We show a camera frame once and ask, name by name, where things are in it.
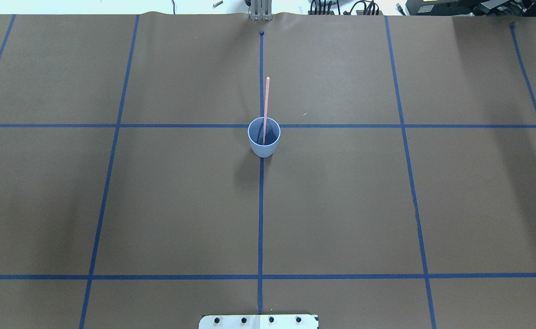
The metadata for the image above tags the blue cup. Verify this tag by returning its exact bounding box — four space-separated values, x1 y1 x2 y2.
247 117 281 158

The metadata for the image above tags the pink chopstick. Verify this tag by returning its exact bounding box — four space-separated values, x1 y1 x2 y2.
262 76 270 145

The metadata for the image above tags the black usb hub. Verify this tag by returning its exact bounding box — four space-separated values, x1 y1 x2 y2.
308 0 341 16

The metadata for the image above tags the black laptop monitor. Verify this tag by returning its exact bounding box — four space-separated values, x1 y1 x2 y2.
405 0 536 17

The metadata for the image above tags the aluminium frame post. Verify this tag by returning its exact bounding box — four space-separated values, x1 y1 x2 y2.
245 0 273 21

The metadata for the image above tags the white pedestal column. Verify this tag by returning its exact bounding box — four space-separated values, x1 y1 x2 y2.
198 314 320 329

